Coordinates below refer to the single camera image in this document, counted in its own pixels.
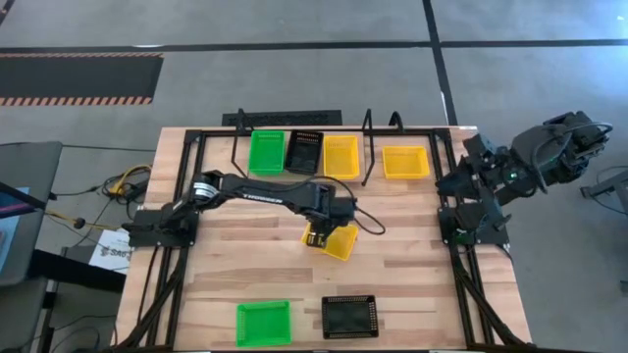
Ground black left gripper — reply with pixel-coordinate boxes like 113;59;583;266
303;205;355;249

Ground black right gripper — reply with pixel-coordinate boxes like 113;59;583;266
436;166;497;200

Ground yellow plastic basket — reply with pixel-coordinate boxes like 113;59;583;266
322;134;362;181
299;223;360;262
381;145;432;180

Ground black plastic basket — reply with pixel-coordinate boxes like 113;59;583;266
321;294;380;340
284;129;325;176

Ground green plastic basket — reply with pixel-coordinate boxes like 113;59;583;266
235;299;293;349
247;129;287;177

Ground grey metal stand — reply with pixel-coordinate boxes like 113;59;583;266
580;169;628;217

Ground white printed paper sheet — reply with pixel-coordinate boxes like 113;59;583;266
88;228;133;276

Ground black orange striped floor mat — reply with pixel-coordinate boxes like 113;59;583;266
0;52;165;107

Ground grey side table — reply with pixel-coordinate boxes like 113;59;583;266
0;140;64;288

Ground black aluminium table frame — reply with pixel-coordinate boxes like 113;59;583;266
115;126;531;353

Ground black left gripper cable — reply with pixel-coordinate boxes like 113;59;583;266
313;175;388;235

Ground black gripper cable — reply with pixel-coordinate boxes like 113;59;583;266
313;175;388;235
530;121;614;193

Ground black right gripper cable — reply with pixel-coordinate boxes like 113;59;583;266
530;121;614;193

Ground yellow floor cable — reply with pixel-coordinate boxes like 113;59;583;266
105;164;153;197

